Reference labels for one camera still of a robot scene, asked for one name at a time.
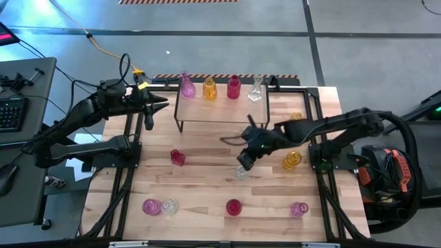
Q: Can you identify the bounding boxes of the red ribbed cylinder glass vase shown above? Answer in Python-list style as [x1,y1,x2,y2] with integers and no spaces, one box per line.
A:
[226,74,242,101]

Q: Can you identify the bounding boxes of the gray side desk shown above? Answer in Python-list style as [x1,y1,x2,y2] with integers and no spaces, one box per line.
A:
[0,139,53,229]
[0,56,58,146]

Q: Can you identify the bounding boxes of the orange and black device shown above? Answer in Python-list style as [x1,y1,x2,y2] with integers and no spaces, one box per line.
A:
[384,147,413,194]

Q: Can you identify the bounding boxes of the silver metal bracket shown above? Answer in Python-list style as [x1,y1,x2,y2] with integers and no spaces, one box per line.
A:
[301,242,342,248]
[108,240,150,248]

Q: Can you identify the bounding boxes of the black clamp tool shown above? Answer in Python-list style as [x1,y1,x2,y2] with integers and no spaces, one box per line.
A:
[0,67,45,93]

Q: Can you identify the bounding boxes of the black monitor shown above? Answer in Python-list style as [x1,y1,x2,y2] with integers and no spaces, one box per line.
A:
[0,21,21,48]

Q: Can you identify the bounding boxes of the red ribbed flared glass vase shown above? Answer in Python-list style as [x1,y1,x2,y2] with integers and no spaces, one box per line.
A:
[170,149,187,167]

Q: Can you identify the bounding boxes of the black corrugated hose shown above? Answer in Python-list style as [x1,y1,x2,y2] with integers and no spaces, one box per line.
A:
[358,110,424,236]

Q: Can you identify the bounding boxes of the purple tall glass vase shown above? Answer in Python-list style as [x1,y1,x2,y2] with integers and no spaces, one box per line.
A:
[179,70,197,99]

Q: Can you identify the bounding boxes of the black computer mouse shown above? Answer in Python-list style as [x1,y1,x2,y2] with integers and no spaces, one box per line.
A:
[0,164,18,198]

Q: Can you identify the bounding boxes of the black computer keyboard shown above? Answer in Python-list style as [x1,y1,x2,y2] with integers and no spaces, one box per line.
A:
[0,96,30,134]

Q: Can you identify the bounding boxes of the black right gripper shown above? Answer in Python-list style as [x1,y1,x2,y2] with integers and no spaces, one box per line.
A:
[236,115,289,172]

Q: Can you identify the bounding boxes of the purple squat glass vase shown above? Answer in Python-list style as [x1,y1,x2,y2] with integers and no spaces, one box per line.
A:
[141,198,163,217]
[289,201,310,218]

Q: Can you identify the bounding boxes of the yellow ribbed glass vase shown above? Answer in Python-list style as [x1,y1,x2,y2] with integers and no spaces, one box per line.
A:
[202,77,218,101]

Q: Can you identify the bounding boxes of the large yellow embossed glass vase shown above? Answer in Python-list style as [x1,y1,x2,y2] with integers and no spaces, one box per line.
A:
[282,150,303,170]

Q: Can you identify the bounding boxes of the orange clamp handle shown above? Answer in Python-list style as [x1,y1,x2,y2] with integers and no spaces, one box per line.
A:
[358,167,372,187]

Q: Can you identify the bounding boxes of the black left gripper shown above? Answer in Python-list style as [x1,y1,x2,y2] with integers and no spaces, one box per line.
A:
[122,78,170,132]

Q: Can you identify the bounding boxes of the white paper sheet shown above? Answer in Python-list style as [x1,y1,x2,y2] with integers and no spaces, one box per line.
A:
[64,132,104,183]

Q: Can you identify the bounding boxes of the clear conical glass vase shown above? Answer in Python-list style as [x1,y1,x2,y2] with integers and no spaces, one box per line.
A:
[247,76,265,103]

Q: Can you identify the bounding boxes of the black metal table frame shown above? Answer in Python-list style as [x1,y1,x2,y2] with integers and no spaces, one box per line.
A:
[78,83,371,242]

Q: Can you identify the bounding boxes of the black equipment stand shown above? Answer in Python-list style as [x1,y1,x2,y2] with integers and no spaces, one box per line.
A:
[378,88,441,209]

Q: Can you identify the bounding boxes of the small dark can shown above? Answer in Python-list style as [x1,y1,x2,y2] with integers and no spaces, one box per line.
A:
[43,174,67,189]

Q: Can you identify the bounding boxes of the red teardrop glass vase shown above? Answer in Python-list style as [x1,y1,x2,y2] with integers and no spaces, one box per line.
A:
[225,198,243,217]

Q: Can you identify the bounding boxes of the orange extension cable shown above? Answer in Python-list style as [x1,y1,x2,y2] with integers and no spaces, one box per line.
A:
[47,0,145,77]

